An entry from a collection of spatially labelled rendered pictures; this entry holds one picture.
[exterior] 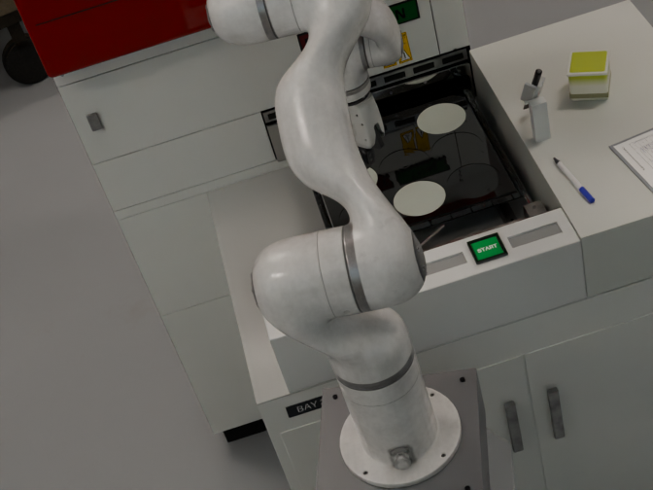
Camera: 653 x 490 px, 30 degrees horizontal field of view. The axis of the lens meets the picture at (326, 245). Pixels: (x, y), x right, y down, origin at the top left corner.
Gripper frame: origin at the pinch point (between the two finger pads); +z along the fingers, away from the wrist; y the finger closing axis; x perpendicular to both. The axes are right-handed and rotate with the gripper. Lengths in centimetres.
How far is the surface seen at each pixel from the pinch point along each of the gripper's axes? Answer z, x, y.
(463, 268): 1.9, -13.8, 32.8
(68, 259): 99, 0, -150
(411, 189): 8.2, 3.4, 6.7
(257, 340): 15.9, -36.9, 0.2
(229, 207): 16.3, -12.4, -31.6
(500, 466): 16, -36, 54
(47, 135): 100, 39, -211
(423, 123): 8.4, 20.4, -3.7
